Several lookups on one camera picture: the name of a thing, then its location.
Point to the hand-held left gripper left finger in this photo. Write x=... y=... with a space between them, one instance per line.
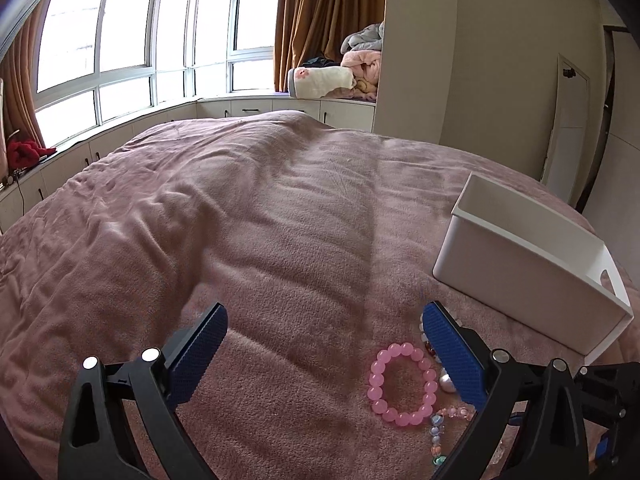
x=199 y=357

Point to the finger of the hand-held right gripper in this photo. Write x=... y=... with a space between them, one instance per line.
x=602 y=390

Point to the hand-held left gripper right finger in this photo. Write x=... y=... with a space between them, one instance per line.
x=456 y=362

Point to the white plastic storage box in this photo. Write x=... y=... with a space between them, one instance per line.
x=500 y=260

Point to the pink blanket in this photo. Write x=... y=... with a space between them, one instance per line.
x=250 y=235

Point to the white door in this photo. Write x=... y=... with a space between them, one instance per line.
x=565 y=125

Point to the red cloth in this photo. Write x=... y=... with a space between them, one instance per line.
x=22 y=152

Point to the rolled white flower-print blanket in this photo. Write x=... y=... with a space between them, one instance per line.
x=320 y=81

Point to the pink quilt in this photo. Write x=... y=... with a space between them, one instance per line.
x=365 y=67

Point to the white wardrobe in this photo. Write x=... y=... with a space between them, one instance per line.
x=415 y=50

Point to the brown curtain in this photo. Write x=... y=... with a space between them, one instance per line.
x=20 y=95
x=325 y=10

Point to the dark clothing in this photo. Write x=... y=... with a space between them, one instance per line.
x=320 y=62

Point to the bay window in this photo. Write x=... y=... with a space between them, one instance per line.
x=125 y=35

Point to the grey quilt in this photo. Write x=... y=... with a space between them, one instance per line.
x=367 y=37

